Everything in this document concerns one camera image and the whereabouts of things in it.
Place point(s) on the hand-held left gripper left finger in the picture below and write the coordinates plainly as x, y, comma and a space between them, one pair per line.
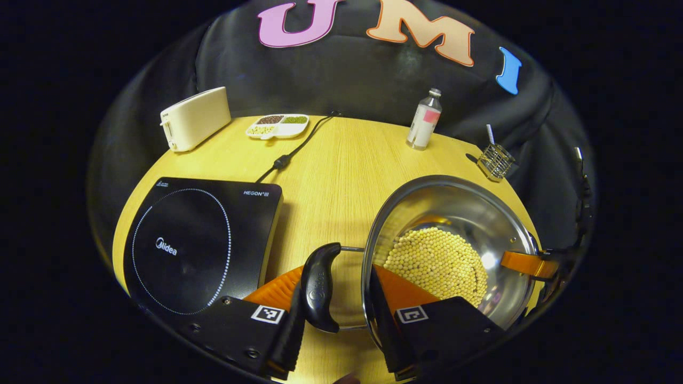
285, 341

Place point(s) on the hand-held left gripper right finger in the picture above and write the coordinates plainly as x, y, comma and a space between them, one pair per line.
392, 341

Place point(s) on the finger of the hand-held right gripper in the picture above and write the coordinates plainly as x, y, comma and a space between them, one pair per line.
525, 262

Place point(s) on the stainless steel pot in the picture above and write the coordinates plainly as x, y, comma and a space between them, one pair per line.
453, 208

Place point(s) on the black induction cooktop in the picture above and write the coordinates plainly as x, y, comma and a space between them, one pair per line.
197, 250

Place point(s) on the pile of yellow soybeans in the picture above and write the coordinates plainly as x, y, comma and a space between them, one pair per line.
437, 261

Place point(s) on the striped straw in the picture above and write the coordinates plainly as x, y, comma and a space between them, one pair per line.
490, 134

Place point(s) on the clear bottle pink label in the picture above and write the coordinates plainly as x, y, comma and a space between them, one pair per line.
423, 128

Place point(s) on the white divided bean dish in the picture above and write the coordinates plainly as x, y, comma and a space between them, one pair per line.
277, 130

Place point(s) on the white toaster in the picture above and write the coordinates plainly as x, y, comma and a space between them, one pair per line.
195, 120

